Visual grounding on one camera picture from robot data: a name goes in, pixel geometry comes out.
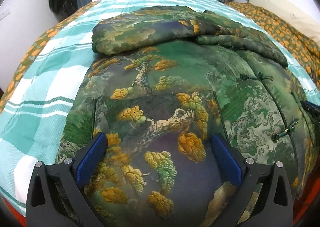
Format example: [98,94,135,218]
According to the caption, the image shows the green landscape print padded jacket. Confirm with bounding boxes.
[56,6,319,226]

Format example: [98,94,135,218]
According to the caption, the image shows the orange red trousers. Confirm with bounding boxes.
[293,168,319,225]

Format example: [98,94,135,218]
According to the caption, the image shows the orange floral green quilt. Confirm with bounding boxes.
[226,2,320,87]

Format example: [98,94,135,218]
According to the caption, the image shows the teal white plaid bed sheet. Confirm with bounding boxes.
[1,0,319,215]

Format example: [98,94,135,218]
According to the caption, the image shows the white wall switch plate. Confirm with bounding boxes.
[0,8,11,20]

